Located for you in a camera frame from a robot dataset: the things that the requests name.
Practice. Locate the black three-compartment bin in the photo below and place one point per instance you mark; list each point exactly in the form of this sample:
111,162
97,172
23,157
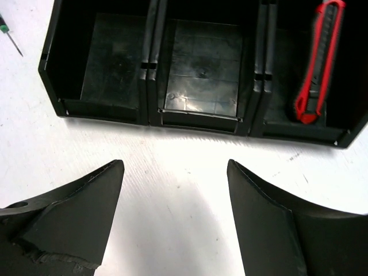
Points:
229,67

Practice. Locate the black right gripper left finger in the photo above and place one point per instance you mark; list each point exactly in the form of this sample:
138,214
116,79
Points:
63,231

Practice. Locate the green black precision screwdriver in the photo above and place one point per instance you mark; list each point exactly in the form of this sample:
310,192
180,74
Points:
5,29

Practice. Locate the red black utility knife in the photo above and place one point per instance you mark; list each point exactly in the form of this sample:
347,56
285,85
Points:
309,100

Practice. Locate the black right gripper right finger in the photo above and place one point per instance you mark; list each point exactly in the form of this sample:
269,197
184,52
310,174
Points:
282,234

